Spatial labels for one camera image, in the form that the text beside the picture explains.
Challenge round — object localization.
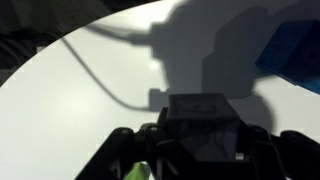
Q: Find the yellow-green block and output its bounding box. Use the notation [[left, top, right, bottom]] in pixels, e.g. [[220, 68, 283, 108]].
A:
[[124, 162, 151, 180]]

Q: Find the blue block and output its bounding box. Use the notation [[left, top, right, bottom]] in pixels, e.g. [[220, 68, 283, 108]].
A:
[[256, 19, 320, 94]]

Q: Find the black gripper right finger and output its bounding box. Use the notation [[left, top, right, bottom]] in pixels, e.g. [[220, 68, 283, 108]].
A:
[[238, 122, 320, 180]]

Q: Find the white round table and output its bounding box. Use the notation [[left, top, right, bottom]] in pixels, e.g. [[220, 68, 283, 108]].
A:
[[0, 0, 320, 180]]

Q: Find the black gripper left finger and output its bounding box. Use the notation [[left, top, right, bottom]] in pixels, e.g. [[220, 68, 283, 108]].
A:
[[75, 108, 168, 180]]

